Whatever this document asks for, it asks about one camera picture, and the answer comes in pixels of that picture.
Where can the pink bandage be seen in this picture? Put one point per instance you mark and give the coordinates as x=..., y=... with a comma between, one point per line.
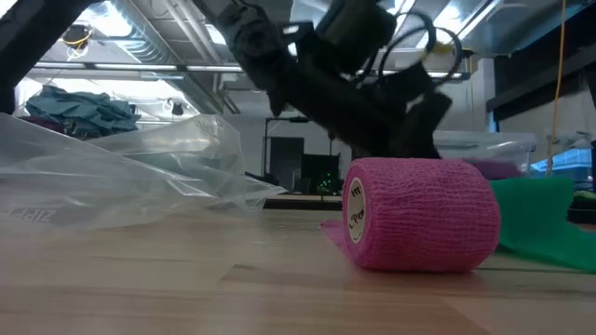
x=428, y=218

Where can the clear zip bag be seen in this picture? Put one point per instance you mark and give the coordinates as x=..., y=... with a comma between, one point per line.
x=195, y=139
x=70, y=186

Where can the black computer tower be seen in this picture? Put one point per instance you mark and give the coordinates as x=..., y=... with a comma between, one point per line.
x=321, y=174

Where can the pile of blue-grey cloth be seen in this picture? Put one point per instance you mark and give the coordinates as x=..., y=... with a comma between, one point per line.
x=84, y=111

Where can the teal green bandage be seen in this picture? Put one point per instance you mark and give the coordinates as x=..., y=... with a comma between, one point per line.
x=535, y=218

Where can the black side table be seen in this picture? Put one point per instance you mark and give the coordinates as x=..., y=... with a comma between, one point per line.
x=545, y=79

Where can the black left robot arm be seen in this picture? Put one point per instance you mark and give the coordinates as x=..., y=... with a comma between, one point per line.
x=253, y=60

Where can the purple bandage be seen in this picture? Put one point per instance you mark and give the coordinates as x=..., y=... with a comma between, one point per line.
x=496, y=169

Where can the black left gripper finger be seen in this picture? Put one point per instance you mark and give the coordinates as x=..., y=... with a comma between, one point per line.
x=426, y=130
x=379, y=145

